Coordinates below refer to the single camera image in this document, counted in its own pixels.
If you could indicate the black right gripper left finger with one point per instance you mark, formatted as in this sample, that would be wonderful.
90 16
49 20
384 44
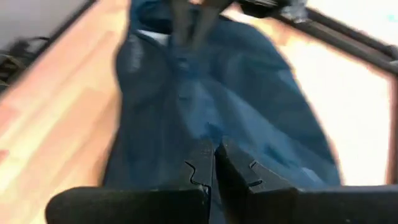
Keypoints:
140 205

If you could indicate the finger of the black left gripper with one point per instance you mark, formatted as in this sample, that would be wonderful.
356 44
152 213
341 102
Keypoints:
182 18
210 15

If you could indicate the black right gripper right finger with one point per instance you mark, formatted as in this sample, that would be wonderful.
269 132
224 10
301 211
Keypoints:
280 205

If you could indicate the dark blue backpack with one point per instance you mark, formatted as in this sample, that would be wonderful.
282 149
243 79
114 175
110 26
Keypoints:
248 93

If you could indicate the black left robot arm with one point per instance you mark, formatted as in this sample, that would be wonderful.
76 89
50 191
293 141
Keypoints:
267 6

